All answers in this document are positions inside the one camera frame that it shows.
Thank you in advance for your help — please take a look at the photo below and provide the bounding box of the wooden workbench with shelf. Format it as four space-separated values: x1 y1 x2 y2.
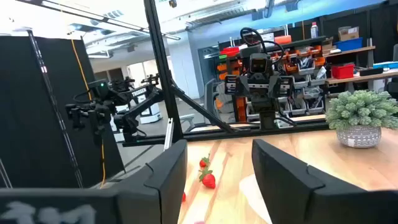
323 45 398 94

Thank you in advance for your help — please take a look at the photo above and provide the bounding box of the white bottle with red cap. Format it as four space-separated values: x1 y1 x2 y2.
310 21 320 39

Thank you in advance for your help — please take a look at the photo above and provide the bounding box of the small red plastic bin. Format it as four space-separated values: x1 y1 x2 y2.
220 46 240 57

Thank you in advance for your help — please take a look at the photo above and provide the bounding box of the light blue tray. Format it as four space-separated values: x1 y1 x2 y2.
373 61 398 70

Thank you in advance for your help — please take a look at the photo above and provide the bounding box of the white equipment base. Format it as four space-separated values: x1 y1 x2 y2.
138 102 163 125

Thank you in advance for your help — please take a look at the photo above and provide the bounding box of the orange plastic bin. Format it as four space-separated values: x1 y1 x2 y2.
274 35 292 45

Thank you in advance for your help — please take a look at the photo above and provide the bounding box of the green succulent in patterned pot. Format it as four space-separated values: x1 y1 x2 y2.
325 89 398 149

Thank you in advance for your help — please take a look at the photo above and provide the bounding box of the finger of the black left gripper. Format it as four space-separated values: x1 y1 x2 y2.
238 74 250 98
269 74 282 99

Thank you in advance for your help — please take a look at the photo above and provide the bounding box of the clear plastic tupperware container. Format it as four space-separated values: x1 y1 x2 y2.
238 173 274 224

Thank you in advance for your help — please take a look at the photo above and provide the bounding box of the blue storage bin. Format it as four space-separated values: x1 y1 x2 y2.
334 37 364 52

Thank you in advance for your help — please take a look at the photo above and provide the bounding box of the red strawberry with green leaves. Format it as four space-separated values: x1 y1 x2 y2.
198 167 217 190
198 153 211 169

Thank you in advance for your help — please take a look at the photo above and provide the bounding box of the yellow cable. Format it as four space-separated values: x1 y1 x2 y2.
70 39 107 189

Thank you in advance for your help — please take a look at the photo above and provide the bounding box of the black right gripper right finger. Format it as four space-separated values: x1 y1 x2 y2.
251 138 398 224

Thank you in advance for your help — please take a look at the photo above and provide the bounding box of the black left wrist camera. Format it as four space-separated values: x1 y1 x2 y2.
249 52 274 75

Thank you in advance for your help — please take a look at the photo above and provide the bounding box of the cardboard box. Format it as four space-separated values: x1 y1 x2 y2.
338 26 360 42

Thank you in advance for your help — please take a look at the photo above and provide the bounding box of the black partition panel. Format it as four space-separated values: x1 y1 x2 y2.
0 35 126 189

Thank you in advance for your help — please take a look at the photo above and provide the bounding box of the black flat case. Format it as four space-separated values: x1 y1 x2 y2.
359 67 384 77

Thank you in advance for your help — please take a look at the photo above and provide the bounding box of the large red storage bin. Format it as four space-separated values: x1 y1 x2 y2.
331 63 355 80

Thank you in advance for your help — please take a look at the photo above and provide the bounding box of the black aluminium rig frame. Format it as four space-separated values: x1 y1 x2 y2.
122 0 330 152

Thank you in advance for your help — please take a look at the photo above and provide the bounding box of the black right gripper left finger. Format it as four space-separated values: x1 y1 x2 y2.
116 139 188 224

